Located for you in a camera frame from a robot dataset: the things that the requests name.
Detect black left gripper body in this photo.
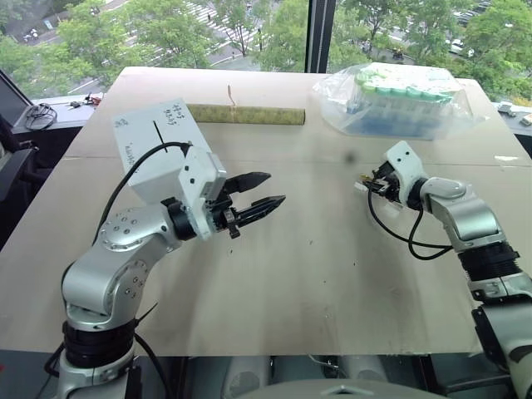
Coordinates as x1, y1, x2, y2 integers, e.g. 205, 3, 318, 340
202, 178, 243, 240

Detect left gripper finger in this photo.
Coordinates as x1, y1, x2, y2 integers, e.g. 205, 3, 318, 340
226, 170, 273, 195
233, 195, 288, 228

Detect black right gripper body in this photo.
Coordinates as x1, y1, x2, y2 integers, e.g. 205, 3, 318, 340
371, 161, 403, 204

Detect white box with slot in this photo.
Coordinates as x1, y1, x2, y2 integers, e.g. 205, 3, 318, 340
111, 97, 214, 205

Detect clear plastic bag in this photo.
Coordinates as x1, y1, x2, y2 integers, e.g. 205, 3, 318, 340
311, 62, 490, 142

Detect rack of green-capped tubes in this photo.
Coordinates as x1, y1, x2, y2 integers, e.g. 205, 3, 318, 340
343, 68, 455, 135

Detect small grey items on ledge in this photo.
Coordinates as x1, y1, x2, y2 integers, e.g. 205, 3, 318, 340
496, 101, 532, 127

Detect small tools with red part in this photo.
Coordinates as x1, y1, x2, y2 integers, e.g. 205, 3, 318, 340
66, 93, 104, 110

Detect black office chair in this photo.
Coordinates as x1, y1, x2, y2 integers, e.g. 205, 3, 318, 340
0, 114, 35, 203

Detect dark monitor screen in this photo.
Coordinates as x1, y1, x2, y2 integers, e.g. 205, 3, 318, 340
0, 69, 33, 126

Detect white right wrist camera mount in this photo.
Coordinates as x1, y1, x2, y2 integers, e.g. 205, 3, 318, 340
383, 140, 426, 204

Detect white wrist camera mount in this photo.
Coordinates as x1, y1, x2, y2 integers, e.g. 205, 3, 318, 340
177, 145, 228, 243
383, 140, 426, 204

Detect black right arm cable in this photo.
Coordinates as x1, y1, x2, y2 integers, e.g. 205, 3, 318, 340
367, 190, 453, 261

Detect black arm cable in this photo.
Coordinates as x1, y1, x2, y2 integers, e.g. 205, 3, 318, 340
91, 142, 193, 247
367, 190, 453, 261

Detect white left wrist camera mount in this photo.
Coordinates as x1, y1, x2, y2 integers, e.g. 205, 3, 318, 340
177, 145, 228, 243

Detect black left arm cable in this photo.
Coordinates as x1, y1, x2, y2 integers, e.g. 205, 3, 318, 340
91, 142, 193, 247

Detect dark window frame post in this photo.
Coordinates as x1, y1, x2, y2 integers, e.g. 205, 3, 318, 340
308, 0, 337, 75

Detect black robot torso cable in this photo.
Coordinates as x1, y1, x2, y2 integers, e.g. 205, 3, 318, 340
133, 331, 172, 399

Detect tangled black cables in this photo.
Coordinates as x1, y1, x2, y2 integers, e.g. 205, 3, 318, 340
23, 102, 58, 131

